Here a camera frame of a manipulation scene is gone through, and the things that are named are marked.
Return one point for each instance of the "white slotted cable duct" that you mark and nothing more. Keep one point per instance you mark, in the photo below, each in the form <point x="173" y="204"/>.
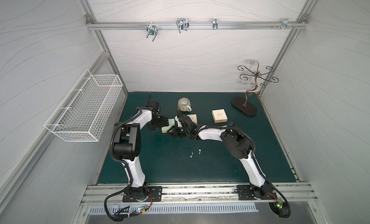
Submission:
<point x="201" y="208"/>

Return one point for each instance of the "metal clamp hook middle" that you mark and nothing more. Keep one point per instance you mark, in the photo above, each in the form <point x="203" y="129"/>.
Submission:
<point x="182" y="24"/>

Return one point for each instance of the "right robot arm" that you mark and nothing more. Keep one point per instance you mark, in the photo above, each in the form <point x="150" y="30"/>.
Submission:
<point x="239" y="144"/>

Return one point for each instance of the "metal clamp hook left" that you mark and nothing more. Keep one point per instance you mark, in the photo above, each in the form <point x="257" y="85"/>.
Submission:
<point x="151" y="30"/>

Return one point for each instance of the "white wire basket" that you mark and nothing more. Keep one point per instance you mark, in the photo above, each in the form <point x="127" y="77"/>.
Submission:
<point x="83" y="113"/>

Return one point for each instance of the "aluminium front rail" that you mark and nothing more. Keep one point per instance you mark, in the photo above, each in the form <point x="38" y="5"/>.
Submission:
<point x="202" y="193"/>

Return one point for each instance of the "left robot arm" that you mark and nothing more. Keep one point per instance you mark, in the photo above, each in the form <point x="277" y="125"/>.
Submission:
<point x="125" y="146"/>

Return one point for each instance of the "black metal jewelry stand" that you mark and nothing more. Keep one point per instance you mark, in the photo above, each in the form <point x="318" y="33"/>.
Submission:
<point x="259" y="80"/>

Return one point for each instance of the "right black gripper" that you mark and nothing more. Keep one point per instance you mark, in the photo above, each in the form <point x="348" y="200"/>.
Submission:
<point x="179" y="129"/>

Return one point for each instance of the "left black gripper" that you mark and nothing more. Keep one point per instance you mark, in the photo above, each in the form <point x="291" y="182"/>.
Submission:
<point x="157" y="121"/>

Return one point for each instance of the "aluminium crossbar rail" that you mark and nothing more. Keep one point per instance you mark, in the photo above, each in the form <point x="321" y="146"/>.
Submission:
<point x="192" y="25"/>

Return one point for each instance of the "metal clamp hook small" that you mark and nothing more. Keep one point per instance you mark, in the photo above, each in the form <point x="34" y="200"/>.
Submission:
<point x="215" y="24"/>

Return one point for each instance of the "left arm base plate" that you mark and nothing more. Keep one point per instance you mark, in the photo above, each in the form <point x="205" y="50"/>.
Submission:
<point x="154" y="193"/>

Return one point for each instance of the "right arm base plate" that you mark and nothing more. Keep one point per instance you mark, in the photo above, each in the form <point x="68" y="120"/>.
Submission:
<point x="242" y="192"/>

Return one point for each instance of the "mint green jewelry box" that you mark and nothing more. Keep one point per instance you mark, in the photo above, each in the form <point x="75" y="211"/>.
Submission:
<point x="171" y="122"/>

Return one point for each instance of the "dark green table mat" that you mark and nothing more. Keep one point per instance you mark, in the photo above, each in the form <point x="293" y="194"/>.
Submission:
<point x="166" y="159"/>

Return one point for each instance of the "grey ribbed ceramic cup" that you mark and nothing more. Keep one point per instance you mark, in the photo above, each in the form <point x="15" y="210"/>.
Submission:
<point x="184" y="105"/>

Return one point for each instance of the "metal clamp hook right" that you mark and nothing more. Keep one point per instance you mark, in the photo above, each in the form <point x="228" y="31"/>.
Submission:
<point x="285" y="25"/>

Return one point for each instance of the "large cream jewelry box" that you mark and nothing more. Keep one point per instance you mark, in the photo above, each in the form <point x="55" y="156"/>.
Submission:
<point x="219" y="116"/>

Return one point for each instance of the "small cream jewelry box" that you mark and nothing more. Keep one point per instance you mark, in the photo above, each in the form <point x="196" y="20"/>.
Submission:
<point x="193" y="117"/>

